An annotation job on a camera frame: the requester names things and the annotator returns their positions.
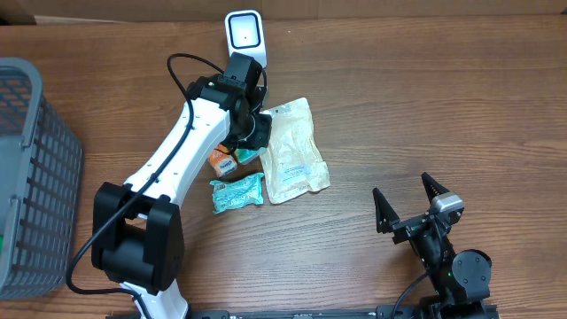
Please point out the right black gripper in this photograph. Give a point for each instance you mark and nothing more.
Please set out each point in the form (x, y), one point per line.
(387, 216)

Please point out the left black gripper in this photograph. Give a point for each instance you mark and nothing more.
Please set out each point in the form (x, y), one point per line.
(262, 139)

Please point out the green white small box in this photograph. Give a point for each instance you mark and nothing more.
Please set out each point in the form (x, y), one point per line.
(246, 156)

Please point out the orange snack packet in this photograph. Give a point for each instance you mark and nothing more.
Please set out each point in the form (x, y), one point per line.
(222, 161)

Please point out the beige plastic pouch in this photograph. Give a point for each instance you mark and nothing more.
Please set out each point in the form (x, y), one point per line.
(292, 164)

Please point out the teal packet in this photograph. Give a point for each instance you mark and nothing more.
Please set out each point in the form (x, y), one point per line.
(235, 195)

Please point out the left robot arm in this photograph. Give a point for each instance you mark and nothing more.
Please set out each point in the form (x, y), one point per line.
(137, 237)

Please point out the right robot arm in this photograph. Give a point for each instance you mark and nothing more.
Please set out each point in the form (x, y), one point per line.
(453, 285)

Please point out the white barcode scanner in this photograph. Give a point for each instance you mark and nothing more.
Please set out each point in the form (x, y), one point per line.
(244, 32)

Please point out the grey plastic mesh basket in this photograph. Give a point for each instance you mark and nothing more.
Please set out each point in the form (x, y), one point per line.
(42, 161)

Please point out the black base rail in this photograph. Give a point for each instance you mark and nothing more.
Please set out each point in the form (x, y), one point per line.
(310, 314)

